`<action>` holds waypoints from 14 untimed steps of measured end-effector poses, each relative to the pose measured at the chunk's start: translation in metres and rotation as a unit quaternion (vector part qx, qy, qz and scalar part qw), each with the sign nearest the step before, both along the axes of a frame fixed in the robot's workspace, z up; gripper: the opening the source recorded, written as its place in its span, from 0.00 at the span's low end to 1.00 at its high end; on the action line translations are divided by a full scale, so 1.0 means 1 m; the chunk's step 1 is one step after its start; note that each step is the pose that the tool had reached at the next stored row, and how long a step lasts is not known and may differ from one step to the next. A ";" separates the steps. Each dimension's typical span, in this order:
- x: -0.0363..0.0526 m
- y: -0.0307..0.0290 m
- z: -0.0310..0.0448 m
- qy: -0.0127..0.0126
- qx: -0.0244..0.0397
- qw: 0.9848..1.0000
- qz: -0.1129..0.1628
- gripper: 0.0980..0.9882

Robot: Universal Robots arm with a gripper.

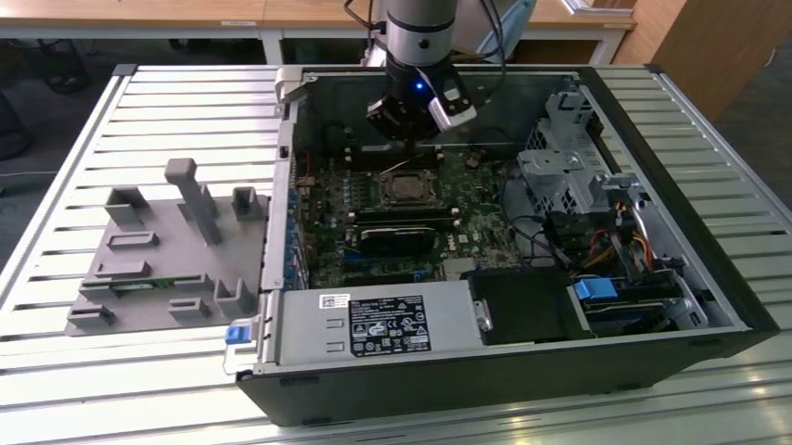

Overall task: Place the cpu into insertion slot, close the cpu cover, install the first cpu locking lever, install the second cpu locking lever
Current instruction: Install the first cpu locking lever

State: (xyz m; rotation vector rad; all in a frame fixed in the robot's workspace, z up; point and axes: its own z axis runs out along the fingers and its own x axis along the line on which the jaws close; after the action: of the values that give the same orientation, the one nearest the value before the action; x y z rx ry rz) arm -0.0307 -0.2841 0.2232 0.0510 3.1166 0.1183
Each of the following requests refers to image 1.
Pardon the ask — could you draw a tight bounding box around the wooden cabinet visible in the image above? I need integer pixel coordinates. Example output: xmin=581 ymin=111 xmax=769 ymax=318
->
xmin=611 ymin=0 xmax=792 ymax=122

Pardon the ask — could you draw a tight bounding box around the black office chair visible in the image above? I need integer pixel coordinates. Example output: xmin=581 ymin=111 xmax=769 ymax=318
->
xmin=36 ymin=39 xmax=92 ymax=94

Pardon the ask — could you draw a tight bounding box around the metal locking lever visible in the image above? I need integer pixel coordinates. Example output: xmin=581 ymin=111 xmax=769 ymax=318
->
xmin=379 ymin=156 xmax=424 ymax=176

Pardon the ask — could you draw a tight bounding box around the green RAM stick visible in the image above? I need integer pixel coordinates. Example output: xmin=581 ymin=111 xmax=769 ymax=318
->
xmin=109 ymin=276 xmax=207 ymax=291

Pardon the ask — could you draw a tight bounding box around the CPU with silver top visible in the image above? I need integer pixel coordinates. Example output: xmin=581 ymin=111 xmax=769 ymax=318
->
xmin=391 ymin=177 xmax=430 ymax=201

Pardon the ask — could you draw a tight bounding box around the green motherboard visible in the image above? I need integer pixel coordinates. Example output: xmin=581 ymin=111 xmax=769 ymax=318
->
xmin=293 ymin=146 xmax=534 ymax=289

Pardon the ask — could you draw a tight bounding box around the black PC case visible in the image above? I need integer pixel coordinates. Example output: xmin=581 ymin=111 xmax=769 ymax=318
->
xmin=232 ymin=64 xmax=782 ymax=428

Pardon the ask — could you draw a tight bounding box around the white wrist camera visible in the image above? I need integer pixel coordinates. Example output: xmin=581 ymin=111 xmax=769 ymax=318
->
xmin=424 ymin=69 xmax=479 ymax=130

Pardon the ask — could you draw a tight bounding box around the metal socket cover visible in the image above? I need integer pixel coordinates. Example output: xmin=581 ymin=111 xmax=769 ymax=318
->
xmin=376 ymin=169 xmax=443 ymax=208

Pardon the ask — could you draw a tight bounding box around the silver power supply unit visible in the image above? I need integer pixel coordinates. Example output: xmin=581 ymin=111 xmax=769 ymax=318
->
xmin=255 ymin=279 xmax=484 ymax=373

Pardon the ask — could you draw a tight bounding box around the wooden desk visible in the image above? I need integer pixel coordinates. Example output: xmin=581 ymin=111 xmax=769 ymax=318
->
xmin=0 ymin=0 xmax=638 ymax=66

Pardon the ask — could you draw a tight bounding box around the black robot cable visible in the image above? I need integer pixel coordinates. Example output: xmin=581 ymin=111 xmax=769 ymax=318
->
xmin=479 ymin=0 xmax=512 ymax=106

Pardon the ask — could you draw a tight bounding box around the silver disk bay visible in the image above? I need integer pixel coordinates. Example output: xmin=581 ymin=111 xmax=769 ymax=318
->
xmin=514 ymin=90 xmax=623 ymax=219

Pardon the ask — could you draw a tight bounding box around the black graphics card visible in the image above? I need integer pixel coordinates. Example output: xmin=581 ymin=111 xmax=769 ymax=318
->
xmin=353 ymin=224 xmax=438 ymax=259

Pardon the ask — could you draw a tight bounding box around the CPU socket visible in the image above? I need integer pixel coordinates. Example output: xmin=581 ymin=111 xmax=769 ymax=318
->
xmin=374 ymin=169 xmax=444 ymax=209

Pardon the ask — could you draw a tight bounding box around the coloured power wire bundle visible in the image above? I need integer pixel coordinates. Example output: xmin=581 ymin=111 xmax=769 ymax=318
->
xmin=578 ymin=229 xmax=658 ymax=273

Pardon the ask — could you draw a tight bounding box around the grey parts rack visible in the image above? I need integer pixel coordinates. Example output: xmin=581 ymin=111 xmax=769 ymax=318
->
xmin=64 ymin=157 xmax=273 ymax=337

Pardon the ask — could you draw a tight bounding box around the black plastic shroud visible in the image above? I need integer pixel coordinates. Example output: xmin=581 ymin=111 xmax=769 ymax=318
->
xmin=460 ymin=267 xmax=597 ymax=347

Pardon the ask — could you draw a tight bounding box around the silver chipset heatsink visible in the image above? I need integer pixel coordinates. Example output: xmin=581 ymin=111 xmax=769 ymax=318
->
xmin=440 ymin=257 xmax=479 ymax=282

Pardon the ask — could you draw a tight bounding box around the grey case handle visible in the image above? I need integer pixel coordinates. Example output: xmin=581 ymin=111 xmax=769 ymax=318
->
xmin=271 ymin=66 xmax=317 ymax=117

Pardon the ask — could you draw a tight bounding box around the blue disk carrier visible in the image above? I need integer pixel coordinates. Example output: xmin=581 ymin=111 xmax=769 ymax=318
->
xmin=571 ymin=276 xmax=619 ymax=305

